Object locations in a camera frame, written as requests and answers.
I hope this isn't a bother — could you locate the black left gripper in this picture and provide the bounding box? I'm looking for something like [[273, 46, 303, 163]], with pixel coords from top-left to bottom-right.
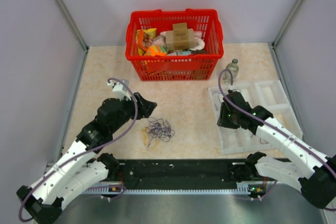
[[110, 92, 157, 133]]

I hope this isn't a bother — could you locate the blue thin wire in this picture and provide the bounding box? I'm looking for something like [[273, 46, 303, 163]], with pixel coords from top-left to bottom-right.
[[211, 91, 226, 111]]

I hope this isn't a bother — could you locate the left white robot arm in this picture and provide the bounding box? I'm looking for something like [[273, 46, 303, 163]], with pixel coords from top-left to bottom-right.
[[16, 78, 157, 223]]

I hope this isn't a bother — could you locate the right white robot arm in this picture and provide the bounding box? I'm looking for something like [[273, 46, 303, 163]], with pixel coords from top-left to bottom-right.
[[217, 90, 335, 210]]

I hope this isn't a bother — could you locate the white compartment tray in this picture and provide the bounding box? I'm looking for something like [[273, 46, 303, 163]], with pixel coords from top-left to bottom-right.
[[207, 79, 303, 155]]

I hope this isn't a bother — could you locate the clear plastic bottle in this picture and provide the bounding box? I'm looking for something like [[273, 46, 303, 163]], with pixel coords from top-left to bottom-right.
[[223, 59, 239, 84]]

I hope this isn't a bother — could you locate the red plastic shopping basket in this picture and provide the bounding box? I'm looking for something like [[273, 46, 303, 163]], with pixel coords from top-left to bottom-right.
[[125, 9, 224, 81]]

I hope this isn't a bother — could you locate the orange sponge pack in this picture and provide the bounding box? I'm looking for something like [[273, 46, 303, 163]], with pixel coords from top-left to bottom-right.
[[144, 45, 168, 56]]

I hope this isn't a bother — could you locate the pink white plush item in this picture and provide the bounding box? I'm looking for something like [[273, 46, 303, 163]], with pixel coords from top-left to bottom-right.
[[190, 31, 205, 51]]

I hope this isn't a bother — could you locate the orange snack packet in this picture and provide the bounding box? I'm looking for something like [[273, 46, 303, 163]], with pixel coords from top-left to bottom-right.
[[135, 28, 156, 56]]

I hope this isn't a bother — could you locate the brown cardboard box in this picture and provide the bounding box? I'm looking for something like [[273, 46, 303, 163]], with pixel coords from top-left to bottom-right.
[[165, 23, 195, 51]]

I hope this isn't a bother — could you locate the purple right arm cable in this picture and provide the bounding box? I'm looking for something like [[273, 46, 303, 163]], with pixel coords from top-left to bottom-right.
[[218, 68, 336, 211]]

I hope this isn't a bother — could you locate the yellow thin wire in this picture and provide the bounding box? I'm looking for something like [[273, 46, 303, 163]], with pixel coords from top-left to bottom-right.
[[140, 126, 161, 149]]

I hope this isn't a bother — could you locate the yellow wire in tray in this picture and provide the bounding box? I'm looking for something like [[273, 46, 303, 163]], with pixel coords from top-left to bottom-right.
[[274, 113, 287, 125]]

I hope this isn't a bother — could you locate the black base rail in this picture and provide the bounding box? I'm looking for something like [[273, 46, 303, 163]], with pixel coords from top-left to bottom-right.
[[89, 152, 279, 190]]

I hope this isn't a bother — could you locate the white slotted cable duct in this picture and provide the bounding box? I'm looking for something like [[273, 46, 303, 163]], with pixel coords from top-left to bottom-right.
[[83, 183, 266, 195]]

